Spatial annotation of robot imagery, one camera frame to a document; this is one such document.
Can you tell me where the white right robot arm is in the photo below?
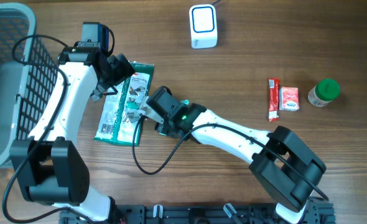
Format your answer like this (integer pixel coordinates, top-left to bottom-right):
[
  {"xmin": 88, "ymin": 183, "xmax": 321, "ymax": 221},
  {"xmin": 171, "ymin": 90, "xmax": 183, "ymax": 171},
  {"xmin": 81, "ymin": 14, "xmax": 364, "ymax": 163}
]
[{"xmin": 140, "ymin": 86, "xmax": 328, "ymax": 223}]

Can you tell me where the green lid jar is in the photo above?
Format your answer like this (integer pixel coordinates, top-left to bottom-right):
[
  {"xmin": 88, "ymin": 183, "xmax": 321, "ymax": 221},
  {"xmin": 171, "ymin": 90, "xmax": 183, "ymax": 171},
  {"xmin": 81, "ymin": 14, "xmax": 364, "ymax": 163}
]
[{"xmin": 308, "ymin": 78, "xmax": 340, "ymax": 108}]

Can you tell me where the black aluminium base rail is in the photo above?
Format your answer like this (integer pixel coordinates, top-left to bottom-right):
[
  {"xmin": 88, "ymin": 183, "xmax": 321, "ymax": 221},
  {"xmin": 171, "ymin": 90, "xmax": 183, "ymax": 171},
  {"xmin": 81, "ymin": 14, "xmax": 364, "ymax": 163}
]
[{"xmin": 58, "ymin": 199, "xmax": 336, "ymax": 224}]

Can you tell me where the white barcode scanner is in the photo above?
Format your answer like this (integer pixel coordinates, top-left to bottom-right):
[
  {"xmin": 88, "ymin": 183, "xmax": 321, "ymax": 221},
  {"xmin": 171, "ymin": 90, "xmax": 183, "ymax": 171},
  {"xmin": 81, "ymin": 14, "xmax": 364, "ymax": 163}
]
[{"xmin": 188, "ymin": 4, "xmax": 218, "ymax": 49}]

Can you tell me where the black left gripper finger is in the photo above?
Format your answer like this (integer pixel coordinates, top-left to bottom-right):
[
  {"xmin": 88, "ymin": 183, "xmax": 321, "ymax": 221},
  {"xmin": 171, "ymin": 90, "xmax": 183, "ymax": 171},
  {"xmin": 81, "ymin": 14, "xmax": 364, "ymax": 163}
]
[
  {"xmin": 90, "ymin": 82, "xmax": 118, "ymax": 101},
  {"xmin": 108, "ymin": 54, "xmax": 135, "ymax": 85}
]

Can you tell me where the red patterned small box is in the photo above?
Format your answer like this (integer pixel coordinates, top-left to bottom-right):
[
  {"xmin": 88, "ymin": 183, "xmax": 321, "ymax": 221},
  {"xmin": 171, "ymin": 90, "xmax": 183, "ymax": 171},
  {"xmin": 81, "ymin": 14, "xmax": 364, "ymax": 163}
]
[{"xmin": 279, "ymin": 86, "xmax": 299, "ymax": 111}]

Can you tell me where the red sachet stick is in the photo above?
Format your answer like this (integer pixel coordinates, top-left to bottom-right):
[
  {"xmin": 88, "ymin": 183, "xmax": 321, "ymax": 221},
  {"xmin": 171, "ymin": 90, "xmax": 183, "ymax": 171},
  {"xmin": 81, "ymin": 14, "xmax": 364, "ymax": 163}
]
[{"xmin": 268, "ymin": 78, "xmax": 279, "ymax": 122}]

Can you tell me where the green glove packet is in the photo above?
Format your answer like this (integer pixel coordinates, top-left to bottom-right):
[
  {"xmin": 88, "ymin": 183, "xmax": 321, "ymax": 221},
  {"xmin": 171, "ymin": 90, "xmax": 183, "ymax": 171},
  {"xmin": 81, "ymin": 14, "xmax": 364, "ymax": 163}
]
[{"xmin": 94, "ymin": 62, "xmax": 154, "ymax": 146}]

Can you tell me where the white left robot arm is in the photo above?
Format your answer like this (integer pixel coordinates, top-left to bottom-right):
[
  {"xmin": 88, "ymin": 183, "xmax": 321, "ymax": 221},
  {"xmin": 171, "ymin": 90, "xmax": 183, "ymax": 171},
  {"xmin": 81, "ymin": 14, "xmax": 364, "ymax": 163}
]
[{"xmin": 10, "ymin": 22, "xmax": 134, "ymax": 223}]

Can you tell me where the grey plastic mesh basket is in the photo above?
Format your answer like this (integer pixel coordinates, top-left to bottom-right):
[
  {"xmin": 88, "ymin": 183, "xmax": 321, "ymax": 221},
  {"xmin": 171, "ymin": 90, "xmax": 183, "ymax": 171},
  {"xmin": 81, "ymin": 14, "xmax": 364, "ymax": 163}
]
[{"xmin": 0, "ymin": 3, "xmax": 57, "ymax": 168}]

